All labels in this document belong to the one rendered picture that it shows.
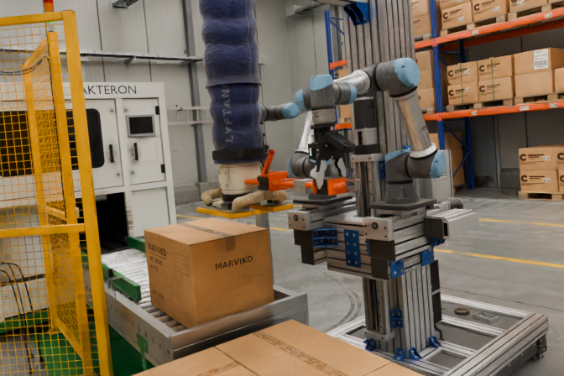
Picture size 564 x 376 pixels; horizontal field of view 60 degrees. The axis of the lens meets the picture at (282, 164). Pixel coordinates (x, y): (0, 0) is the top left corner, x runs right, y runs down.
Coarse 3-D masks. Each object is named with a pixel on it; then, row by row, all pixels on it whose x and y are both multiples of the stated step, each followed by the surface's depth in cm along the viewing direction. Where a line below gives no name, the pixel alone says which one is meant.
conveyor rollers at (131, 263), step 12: (120, 252) 402; (132, 252) 398; (108, 264) 361; (120, 264) 357; (132, 264) 353; (144, 264) 349; (132, 276) 318; (144, 276) 321; (144, 288) 293; (132, 300) 271; (144, 300) 266; (156, 312) 243; (168, 324) 227; (180, 324) 230
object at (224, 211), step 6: (228, 204) 195; (198, 210) 212; (204, 210) 206; (210, 210) 202; (216, 210) 200; (222, 210) 195; (228, 210) 194; (246, 210) 192; (222, 216) 192; (228, 216) 188; (234, 216) 186; (240, 216) 188; (246, 216) 189
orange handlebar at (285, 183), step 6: (276, 174) 221; (246, 180) 197; (252, 180) 193; (276, 180) 179; (282, 180) 175; (288, 180) 174; (282, 186) 177; (288, 186) 173; (306, 186) 163; (312, 186) 160; (336, 186) 152; (342, 186) 152
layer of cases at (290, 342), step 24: (264, 336) 204; (288, 336) 202; (312, 336) 200; (192, 360) 187; (216, 360) 185; (240, 360) 183; (264, 360) 181; (288, 360) 180; (312, 360) 178; (336, 360) 177; (360, 360) 175; (384, 360) 174
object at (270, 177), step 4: (260, 176) 187; (264, 176) 188; (268, 176) 181; (272, 176) 181; (276, 176) 182; (280, 176) 183; (284, 176) 184; (260, 180) 184; (264, 180) 182; (268, 180) 181; (272, 180) 181; (260, 184) 186; (264, 184) 183; (268, 184) 181; (260, 188) 185; (264, 188) 182; (268, 188) 181; (272, 188) 181; (276, 188) 182; (280, 188) 183; (284, 188) 184
